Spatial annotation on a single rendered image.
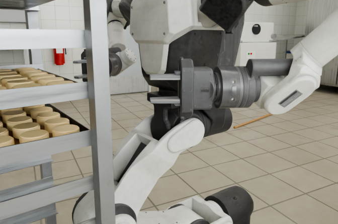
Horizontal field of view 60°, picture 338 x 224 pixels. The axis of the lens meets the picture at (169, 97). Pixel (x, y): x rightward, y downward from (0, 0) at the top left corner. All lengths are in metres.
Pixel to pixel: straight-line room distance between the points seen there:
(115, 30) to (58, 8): 3.51
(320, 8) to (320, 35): 5.15
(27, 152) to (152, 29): 0.46
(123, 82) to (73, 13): 1.33
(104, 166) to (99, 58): 0.20
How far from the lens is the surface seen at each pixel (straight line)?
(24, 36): 0.51
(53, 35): 0.52
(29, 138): 0.57
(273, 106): 0.62
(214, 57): 0.86
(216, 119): 0.98
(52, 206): 1.09
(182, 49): 0.79
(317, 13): 5.79
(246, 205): 1.26
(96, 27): 0.51
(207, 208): 1.18
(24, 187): 1.03
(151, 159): 0.83
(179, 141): 0.85
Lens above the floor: 0.97
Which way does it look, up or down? 12 degrees down
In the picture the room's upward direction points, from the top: straight up
